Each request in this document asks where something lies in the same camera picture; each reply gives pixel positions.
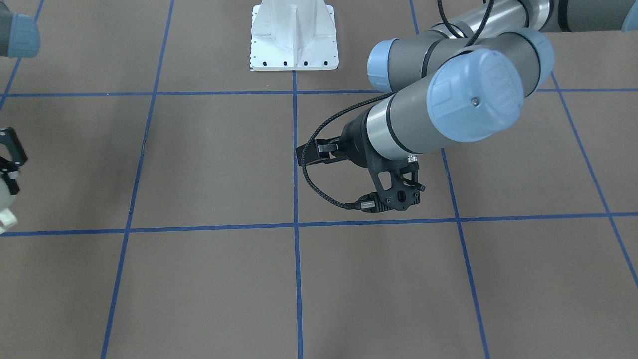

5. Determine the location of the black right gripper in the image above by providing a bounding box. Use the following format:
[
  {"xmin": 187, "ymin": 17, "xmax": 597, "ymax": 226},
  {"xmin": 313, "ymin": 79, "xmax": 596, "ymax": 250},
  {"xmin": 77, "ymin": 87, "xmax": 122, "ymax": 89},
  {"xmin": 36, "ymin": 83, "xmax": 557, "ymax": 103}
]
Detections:
[{"xmin": 0, "ymin": 127, "xmax": 28, "ymax": 196}]

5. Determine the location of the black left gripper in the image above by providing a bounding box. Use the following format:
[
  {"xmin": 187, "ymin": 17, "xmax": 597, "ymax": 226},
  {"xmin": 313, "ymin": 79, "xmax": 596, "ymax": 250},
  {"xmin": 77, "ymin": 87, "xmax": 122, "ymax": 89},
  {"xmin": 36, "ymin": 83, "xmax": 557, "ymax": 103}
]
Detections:
[{"xmin": 296, "ymin": 120, "xmax": 380, "ymax": 168}]

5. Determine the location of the white HOME mug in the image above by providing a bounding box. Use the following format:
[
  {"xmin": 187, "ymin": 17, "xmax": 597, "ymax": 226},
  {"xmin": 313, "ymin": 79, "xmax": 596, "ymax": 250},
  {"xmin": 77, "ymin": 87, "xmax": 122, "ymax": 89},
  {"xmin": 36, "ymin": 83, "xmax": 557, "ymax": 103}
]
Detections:
[{"xmin": 0, "ymin": 179, "xmax": 18, "ymax": 234}]

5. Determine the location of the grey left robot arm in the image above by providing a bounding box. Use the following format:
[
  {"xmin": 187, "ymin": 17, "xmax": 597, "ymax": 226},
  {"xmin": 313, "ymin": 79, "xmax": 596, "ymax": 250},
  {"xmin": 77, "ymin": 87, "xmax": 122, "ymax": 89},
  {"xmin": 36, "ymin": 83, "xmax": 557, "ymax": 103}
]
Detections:
[{"xmin": 296, "ymin": 0, "xmax": 637, "ymax": 173}]

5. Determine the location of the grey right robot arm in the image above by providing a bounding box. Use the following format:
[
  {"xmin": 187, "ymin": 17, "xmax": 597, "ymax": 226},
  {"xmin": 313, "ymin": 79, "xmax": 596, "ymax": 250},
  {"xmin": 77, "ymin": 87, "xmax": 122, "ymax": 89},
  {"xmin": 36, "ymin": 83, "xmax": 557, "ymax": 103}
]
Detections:
[{"xmin": 0, "ymin": 2, "xmax": 40, "ymax": 197}]

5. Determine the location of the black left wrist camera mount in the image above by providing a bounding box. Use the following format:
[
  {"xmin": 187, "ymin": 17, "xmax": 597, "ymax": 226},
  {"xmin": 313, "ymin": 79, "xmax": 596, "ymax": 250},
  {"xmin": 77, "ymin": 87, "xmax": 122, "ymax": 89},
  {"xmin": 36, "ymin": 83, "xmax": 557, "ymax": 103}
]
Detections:
[{"xmin": 354, "ymin": 155, "xmax": 426, "ymax": 213}]

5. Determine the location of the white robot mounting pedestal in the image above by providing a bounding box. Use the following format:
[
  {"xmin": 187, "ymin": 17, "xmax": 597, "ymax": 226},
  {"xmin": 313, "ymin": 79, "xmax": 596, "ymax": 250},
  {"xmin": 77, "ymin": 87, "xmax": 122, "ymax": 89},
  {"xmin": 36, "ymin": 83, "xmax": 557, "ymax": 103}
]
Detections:
[{"xmin": 249, "ymin": 0, "xmax": 339, "ymax": 71}]

